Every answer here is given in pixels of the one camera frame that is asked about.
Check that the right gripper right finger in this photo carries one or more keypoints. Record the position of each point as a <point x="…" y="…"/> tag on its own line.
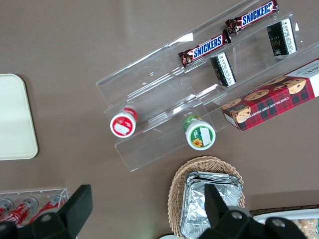
<point x="216" y="209"/>

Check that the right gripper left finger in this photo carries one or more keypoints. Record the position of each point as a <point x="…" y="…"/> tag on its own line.
<point x="74" y="209"/>

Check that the oval light wicker basket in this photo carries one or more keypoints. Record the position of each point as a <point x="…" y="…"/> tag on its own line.
<point x="178" y="194"/>

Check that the white rectangular snack tray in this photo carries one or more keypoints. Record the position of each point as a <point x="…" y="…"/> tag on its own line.
<point x="279" y="215"/>

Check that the beige rectangular tray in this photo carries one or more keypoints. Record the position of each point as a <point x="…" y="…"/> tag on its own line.
<point x="15" y="117"/>

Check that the stack of foil trays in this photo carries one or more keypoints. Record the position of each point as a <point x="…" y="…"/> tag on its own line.
<point x="194" y="206"/>

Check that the red cola bottle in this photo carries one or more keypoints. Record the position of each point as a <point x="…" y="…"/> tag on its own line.
<point x="49" y="205"/>
<point x="5" y="206"/>
<point x="21" y="210"/>

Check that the clear acrylic bottle rack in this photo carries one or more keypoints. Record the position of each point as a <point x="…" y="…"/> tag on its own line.
<point x="37" y="192"/>

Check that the dark woven mat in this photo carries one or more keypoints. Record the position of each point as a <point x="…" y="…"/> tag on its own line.
<point x="286" y="208"/>

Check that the green lid cup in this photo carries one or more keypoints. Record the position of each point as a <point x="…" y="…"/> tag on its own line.
<point x="200" y="135"/>

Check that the clear rice cracker bag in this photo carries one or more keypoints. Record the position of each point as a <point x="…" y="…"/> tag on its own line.
<point x="309" y="226"/>

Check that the red lid cup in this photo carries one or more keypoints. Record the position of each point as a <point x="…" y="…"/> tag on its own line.
<point x="122" y="125"/>

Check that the red tartan cookie box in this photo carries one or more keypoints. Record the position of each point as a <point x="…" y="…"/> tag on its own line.
<point x="271" y="102"/>

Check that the clear acrylic stepped shelf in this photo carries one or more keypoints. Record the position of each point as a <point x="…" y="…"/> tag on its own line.
<point x="154" y="84"/>

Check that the small black white box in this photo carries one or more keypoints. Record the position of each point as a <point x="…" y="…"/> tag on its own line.
<point x="282" y="37"/>
<point x="223" y="69"/>

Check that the Snickers chocolate bar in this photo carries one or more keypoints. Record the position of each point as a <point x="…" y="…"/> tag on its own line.
<point x="205" y="47"/>
<point x="254" y="16"/>

